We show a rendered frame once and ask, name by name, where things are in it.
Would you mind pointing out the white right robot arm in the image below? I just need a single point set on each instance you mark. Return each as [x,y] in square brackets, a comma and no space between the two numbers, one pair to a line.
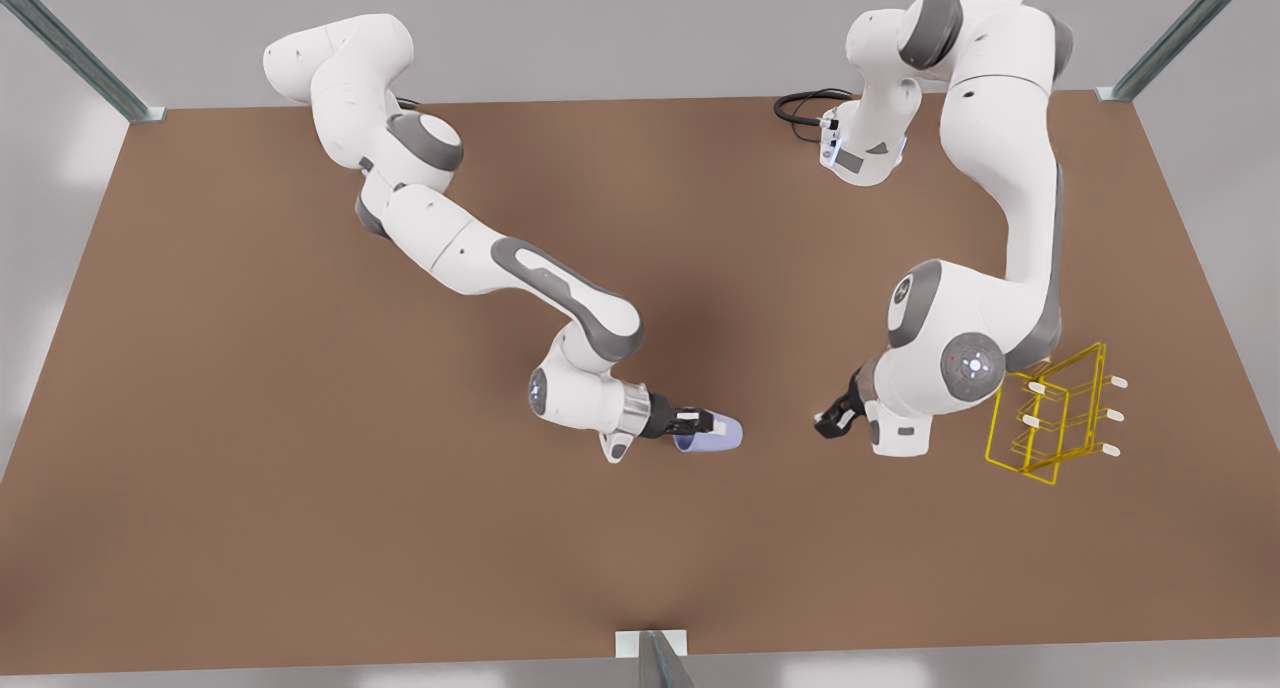
[440,228]

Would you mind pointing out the lavender blue cup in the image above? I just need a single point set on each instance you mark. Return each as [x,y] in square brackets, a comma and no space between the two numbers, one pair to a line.
[725,438]

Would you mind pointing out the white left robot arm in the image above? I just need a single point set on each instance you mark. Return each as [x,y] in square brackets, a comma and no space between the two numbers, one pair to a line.
[1000,138]

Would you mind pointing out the silver frame post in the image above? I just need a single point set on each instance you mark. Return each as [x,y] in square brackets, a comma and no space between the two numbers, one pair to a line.
[70,43]
[1180,33]
[655,660]

